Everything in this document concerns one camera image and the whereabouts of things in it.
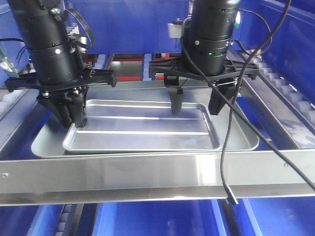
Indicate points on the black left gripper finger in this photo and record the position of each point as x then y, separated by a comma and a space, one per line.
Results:
59, 104
76, 103

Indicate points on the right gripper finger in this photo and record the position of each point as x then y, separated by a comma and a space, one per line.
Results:
216, 103
175, 93

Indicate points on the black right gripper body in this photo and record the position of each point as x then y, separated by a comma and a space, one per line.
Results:
174, 67

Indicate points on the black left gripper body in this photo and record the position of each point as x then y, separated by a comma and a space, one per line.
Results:
88, 77

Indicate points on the ribbed silver metal tray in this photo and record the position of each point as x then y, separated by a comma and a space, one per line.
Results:
142, 126

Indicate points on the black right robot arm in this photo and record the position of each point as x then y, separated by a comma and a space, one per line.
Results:
205, 38

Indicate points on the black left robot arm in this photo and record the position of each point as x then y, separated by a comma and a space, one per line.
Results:
60, 75

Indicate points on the centre white roller track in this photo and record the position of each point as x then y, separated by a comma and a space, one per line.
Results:
147, 58

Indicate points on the white roller track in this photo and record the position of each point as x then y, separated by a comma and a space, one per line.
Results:
147, 58
103, 61

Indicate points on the blue bin upper left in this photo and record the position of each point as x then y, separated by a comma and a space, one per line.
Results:
9, 29

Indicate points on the left white roller track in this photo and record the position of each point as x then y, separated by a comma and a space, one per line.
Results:
103, 61

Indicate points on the large blue bin centre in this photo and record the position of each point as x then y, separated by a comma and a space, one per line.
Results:
131, 26

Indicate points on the far right roller track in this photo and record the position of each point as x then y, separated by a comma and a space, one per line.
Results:
283, 86

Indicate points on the blue bin upper right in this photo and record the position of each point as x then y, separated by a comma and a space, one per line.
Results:
292, 53

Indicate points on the blue bin lower centre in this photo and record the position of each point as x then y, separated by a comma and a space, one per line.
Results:
160, 218

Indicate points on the blue bin lower left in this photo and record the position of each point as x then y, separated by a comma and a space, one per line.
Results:
29, 220

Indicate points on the blue bin lower right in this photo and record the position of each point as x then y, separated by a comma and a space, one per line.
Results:
277, 217

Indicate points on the red metal cart frame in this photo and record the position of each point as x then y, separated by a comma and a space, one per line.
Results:
127, 67

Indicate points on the steel divider rail left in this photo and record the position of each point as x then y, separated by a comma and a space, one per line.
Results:
20, 123

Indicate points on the steel divider rail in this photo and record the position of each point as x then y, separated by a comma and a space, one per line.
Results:
20, 123
287, 128

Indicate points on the steel front shelf rail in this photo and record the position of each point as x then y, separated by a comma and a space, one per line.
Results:
145, 177

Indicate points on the steel divider rail right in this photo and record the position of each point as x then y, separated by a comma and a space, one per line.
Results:
287, 128

